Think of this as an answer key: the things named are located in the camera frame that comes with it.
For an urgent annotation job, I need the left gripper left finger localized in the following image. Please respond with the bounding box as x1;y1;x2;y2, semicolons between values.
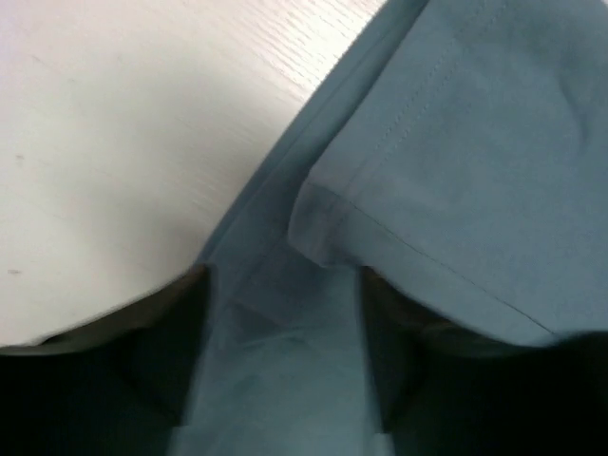
1;266;212;455

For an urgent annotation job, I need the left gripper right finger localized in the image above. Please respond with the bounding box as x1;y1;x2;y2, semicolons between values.
360;268;607;455

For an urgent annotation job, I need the blue-grey t-shirt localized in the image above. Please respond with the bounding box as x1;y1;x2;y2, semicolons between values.
170;1;607;455

